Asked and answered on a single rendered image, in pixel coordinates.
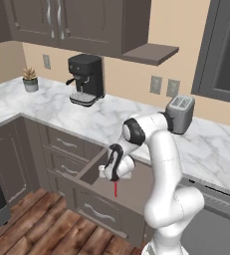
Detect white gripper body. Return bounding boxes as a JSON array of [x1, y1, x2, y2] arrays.
[[98, 163, 120, 182]]

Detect open brown drawer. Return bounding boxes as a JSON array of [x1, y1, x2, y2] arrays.
[[74, 146, 154, 241]]

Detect brown drawer front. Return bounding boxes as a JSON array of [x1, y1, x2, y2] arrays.
[[48, 147, 90, 180], [46, 125, 105, 161]]

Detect silver toaster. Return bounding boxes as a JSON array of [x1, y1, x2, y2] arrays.
[[164, 94, 196, 135]]

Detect black coffee machine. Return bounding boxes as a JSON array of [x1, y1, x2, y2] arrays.
[[65, 53, 107, 108]]

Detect brown lower cupboard door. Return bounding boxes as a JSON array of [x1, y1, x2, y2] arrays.
[[0, 128, 34, 204]]

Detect potted succulent in grey pot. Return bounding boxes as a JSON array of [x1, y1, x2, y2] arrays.
[[21, 67, 41, 94]]

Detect grey dishwasher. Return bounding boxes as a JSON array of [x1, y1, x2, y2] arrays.
[[180, 178, 230, 255]]

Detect silver drawer handle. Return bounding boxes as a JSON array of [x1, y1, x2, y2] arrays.
[[55, 136, 79, 150], [83, 202, 117, 224], [60, 164, 80, 176]]

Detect grey wall outlet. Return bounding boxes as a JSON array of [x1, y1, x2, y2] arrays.
[[165, 78, 181, 99], [149, 75, 163, 96], [42, 53, 52, 71]]

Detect brown wall shelf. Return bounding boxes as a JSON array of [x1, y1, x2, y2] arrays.
[[120, 42, 180, 67]]

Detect dark grey window frame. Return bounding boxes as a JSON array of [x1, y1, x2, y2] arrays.
[[190, 0, 230, 106]]

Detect silver cupboard door handle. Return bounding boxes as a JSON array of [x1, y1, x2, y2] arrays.
[[45, 0, 57, 40], [56, 0, 67, 41]]

